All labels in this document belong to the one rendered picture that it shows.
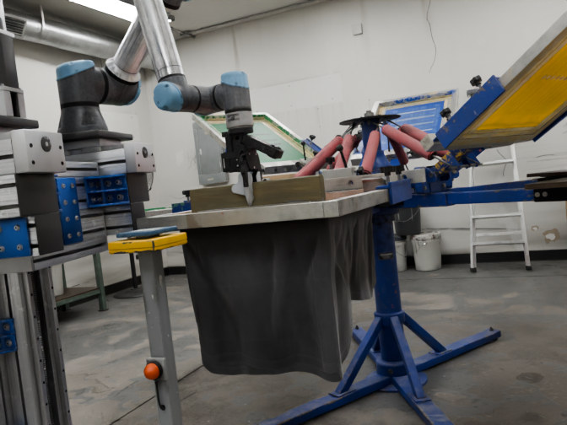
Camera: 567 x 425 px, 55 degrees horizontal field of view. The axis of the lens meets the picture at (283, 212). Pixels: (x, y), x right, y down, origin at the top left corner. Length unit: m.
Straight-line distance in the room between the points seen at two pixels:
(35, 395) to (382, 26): 5.32
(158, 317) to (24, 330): 0.45
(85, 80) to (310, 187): 0.79
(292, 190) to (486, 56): 4.72
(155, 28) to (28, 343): 0.90
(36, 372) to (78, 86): 0.83
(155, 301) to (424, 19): 5.23
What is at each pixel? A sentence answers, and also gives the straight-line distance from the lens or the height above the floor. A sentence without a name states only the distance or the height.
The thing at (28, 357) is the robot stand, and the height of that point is 0.66.
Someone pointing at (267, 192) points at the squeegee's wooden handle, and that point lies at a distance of 1.47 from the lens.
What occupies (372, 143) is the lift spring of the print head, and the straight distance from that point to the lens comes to 2.46.
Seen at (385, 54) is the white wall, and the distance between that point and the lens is 6.19.
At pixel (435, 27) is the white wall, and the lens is 6.13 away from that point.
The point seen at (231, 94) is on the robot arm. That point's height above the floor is 1.29.
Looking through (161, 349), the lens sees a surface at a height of 0.69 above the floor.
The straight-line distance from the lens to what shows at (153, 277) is 1.29.
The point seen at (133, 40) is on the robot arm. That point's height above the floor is 1.53.
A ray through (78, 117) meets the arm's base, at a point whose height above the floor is 1.31.
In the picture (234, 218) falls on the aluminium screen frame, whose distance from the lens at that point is 1.37.
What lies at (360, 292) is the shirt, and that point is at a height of 0.70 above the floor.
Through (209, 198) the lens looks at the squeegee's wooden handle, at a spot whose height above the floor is 1.02.
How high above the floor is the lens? 1.04
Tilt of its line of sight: 3 degrees down
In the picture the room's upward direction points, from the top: 6 degrees counter-clockwise
